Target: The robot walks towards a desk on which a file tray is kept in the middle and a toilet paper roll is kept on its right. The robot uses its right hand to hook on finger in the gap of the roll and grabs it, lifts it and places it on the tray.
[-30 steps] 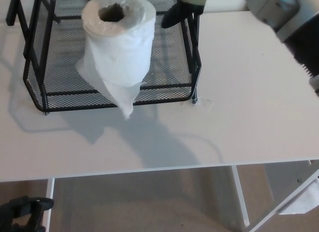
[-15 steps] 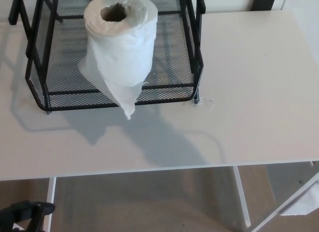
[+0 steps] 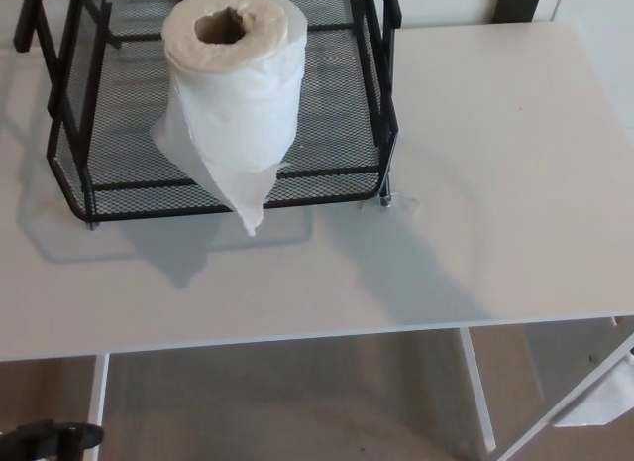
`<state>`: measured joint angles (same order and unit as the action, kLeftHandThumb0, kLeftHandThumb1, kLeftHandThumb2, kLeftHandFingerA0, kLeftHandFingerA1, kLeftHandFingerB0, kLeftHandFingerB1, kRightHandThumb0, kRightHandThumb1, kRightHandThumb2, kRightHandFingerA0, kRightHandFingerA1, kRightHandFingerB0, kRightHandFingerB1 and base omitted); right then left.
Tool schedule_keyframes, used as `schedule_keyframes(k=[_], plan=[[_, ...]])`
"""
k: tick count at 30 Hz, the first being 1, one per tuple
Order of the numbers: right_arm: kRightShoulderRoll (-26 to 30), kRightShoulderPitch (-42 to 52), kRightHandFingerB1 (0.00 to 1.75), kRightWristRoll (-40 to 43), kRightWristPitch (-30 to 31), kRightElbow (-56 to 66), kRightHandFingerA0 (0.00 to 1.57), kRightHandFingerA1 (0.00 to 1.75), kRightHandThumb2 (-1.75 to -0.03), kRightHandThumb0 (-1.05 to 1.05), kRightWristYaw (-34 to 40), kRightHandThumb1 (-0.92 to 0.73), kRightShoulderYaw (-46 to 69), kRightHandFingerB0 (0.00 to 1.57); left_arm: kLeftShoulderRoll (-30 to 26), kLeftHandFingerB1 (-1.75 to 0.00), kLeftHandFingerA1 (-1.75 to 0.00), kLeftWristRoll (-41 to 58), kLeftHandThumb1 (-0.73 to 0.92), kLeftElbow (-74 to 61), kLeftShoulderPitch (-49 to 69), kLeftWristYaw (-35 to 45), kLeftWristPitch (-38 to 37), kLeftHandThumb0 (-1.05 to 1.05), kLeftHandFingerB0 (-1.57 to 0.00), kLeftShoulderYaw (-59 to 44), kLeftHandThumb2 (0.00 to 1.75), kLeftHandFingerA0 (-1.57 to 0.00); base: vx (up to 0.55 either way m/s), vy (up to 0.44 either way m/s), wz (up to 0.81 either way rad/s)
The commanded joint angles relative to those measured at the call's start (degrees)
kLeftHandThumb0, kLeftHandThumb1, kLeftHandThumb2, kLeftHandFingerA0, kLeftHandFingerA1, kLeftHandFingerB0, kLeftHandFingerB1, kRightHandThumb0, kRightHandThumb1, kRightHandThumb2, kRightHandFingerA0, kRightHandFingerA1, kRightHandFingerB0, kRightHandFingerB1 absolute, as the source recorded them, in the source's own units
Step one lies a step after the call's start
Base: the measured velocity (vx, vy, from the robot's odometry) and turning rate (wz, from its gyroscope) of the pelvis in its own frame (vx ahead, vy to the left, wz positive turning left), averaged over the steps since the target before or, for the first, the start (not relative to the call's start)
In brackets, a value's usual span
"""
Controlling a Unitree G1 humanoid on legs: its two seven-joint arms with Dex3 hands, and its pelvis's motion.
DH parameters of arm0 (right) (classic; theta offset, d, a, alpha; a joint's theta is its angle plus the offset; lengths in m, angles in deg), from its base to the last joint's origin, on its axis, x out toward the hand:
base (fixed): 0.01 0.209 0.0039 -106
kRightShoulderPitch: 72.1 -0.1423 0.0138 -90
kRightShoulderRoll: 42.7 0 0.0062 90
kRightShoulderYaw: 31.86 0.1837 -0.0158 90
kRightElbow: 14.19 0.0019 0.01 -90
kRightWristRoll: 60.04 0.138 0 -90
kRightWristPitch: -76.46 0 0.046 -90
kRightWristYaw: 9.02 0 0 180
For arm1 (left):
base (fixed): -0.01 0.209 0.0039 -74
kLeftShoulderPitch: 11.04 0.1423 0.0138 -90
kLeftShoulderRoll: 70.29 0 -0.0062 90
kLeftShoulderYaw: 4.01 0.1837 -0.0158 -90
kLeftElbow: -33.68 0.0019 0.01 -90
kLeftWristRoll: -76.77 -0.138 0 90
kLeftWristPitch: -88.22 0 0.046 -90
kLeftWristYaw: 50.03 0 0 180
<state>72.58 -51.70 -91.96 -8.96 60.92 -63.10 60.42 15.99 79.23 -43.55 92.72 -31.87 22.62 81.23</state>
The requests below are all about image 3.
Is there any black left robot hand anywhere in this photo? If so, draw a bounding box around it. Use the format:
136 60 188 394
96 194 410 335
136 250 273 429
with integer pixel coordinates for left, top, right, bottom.
0 419 106 461

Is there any white toilet paper roll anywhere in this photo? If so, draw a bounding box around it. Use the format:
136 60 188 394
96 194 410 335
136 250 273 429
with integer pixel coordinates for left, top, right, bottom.
150 0 309 239

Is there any black mesh file tray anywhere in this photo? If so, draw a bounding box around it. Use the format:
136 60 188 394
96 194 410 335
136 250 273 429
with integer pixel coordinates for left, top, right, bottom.
13 0 401 232

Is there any white fabric side pouch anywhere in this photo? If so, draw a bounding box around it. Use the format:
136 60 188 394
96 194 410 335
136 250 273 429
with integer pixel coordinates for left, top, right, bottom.
552 346 634 429

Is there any white cabinet row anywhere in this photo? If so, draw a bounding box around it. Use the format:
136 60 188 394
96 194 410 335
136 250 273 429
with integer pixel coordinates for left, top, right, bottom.
0 0 634 50

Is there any white desk with metal frame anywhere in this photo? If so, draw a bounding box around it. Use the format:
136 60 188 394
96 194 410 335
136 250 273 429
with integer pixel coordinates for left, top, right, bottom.
0 22 634 461

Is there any black cabinet handle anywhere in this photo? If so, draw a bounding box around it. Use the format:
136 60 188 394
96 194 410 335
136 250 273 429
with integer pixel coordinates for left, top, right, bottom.
487 0 542 24

